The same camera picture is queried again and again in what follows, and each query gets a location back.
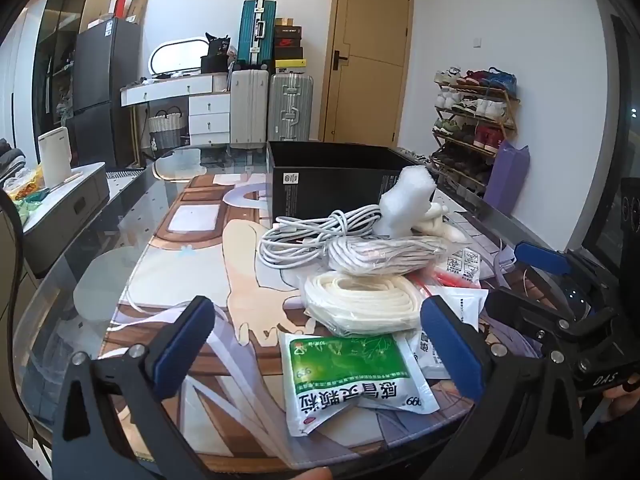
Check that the white sachet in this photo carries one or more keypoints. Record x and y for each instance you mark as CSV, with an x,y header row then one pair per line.
x,y
425,355
462,305

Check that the brown shoe box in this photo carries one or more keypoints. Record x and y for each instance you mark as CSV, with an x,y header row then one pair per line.
x,y
284,21

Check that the white vanity desk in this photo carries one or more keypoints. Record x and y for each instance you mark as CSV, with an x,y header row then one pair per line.
x,y
210,120

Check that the green medicine packet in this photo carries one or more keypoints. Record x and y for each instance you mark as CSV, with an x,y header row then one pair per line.
x,y
345,372

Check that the white plush toy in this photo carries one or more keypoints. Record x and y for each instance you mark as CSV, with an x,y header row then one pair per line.
x,y
440,225

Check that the black red-logo shoe box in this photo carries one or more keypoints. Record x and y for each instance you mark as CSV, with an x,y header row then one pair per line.
x,y
287,36

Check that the wooden shoe rack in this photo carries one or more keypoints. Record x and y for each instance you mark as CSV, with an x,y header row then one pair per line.
x,y
505,120

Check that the white suitcase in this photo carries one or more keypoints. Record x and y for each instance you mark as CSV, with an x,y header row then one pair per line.
x,y
249,110

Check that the person's right hand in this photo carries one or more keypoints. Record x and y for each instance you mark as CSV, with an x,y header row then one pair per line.
x,y
622,397

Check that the yellow black shoe box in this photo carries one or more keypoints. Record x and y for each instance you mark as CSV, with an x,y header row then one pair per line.
x,y
291,66

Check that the group of assorted shoes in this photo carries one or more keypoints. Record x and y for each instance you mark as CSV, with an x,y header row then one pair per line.
x,y
470,105

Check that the plain black shoe box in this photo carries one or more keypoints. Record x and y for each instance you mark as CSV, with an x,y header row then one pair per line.
x,y
288,53

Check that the brown cardboard box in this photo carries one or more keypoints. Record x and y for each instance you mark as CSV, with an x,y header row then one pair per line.
x,y
138,7

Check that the black cardboard box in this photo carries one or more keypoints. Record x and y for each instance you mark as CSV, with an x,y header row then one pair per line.
x,y
330,180

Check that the red box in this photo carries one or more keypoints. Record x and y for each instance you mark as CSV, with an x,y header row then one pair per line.
x,y
121,5

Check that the silver suitcase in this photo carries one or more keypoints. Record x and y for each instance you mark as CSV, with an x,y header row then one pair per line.
x,y
291,107

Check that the teal suitcase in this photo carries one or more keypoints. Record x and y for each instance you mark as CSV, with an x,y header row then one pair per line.
x,y
256,30

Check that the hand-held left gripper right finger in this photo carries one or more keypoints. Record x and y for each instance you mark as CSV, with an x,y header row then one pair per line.
x,y
450,347

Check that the clear printed plastic bag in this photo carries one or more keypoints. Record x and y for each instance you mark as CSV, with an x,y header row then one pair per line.
x,y
462,262

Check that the black bag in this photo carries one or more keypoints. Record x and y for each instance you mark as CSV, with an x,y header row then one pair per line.
x,y
216,57

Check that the red zip plastic bag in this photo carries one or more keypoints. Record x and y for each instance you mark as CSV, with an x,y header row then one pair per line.
x,y
440,280

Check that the bagged cream tube coil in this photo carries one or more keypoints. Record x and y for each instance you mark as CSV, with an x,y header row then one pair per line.
x,y
360,300

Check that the purple bag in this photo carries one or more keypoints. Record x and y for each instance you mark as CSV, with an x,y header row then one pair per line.
x,y
507,180

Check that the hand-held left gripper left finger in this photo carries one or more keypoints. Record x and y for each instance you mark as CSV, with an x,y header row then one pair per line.
x,y
181,347

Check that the oval mirror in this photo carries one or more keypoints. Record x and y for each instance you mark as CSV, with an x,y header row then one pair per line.
x,y
175,57

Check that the grey side cabinet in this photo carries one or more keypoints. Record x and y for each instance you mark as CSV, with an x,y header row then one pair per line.
x,y
65,210

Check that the printed desk mat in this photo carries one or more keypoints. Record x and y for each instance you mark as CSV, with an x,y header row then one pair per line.
x,y
200,280

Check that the wooden door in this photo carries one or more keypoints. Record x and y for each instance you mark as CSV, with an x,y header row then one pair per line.
x,y
370,60

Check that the black glass cabinet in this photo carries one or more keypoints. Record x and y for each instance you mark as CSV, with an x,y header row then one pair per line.
x,y
57,35

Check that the black refrigerator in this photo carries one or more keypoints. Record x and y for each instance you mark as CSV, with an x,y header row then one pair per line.
x,y
102,95

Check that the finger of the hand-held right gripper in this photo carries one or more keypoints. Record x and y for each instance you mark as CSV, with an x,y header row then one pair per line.
x,y
540,256
510,307

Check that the colourful snack bags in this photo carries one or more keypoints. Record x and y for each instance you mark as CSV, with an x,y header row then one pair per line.
x,y
27,190

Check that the woven basket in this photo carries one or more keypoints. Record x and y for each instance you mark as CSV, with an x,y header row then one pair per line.
x,y
166,132

